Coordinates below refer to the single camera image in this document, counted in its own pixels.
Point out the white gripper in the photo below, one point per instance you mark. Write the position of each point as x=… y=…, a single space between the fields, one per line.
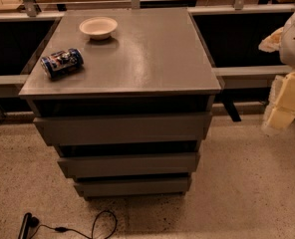
x=282 y=90

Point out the grey drawer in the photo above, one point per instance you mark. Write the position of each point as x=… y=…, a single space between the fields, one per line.
x=133 y=186
x=127 y=165
x=123 y=129

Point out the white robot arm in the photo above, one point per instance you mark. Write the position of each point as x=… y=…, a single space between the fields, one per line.
x=286 y=52

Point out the grey top drawer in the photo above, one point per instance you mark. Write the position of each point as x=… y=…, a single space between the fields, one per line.
x=123 y=129

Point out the grey drawer cabinet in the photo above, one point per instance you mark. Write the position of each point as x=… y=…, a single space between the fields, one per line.
x=131 y=121

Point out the grey bottom drawer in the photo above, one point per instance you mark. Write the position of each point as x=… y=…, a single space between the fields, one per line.
x=133 y=186

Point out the white paper bowl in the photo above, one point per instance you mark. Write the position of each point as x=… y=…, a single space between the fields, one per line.
x=98 y=28

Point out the crushed blue soda can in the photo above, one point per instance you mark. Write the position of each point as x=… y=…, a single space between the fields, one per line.
x=62 y=63

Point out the black power adapter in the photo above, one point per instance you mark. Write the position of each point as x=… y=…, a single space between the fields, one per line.
x=29 y=224

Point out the grey metal rail frame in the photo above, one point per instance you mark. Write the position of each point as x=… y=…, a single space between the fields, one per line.
x=253 y=72

